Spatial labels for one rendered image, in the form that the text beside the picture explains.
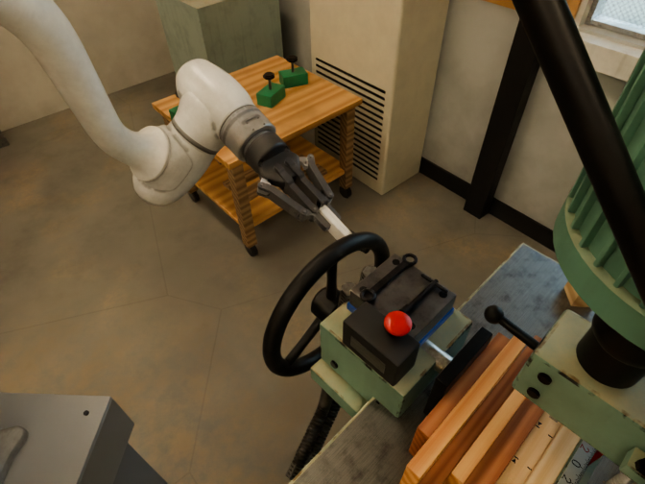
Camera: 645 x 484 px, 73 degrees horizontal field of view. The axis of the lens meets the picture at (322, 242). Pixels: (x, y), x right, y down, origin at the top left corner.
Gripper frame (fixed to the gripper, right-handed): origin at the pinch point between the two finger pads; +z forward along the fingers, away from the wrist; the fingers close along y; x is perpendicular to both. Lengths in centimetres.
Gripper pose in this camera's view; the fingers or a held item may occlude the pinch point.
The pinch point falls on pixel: (333, 225)
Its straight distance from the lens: 74.7
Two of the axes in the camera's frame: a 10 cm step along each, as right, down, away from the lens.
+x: -2.2, 4.7, 8.5
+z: 6.6, 7.2, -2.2
